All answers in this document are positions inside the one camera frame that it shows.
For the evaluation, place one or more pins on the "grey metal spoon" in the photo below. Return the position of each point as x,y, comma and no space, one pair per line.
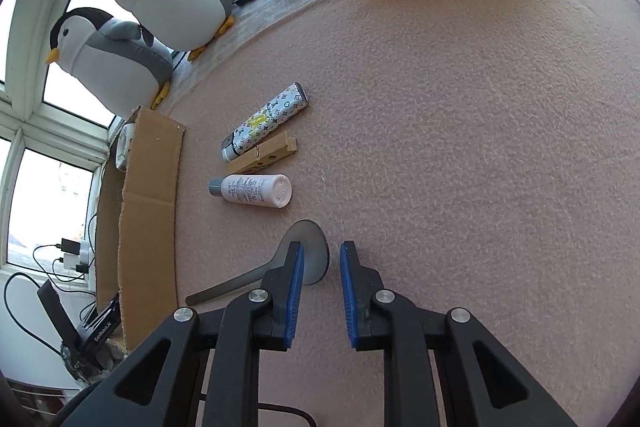
315,252

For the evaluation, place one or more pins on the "black power bank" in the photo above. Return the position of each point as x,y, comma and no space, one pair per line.
57,312

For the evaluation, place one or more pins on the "small penguin plush toy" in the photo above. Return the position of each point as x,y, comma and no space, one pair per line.
175,2

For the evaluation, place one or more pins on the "cardboard box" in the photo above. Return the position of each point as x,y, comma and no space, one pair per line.
150,227

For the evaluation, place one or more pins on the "large penguin plush toy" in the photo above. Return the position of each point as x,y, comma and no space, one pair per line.
110,57

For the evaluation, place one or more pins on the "pink felt blanket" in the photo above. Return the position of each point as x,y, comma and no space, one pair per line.
450,107

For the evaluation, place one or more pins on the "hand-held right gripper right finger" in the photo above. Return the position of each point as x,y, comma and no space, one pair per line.
348,297

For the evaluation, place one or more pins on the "wooden clothespin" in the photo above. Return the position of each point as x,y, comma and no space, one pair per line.
265,154

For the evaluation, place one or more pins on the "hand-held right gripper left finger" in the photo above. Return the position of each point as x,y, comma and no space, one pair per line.
295,297

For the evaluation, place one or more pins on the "white window frame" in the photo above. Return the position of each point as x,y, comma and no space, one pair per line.
30,7

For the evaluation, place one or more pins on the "white power strip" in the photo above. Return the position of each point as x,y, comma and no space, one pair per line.
80,263

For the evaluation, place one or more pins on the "white patterned tube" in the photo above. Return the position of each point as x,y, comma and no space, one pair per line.
272,112

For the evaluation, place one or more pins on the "white bottle with grey cap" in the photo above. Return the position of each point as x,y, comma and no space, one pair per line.
255,191

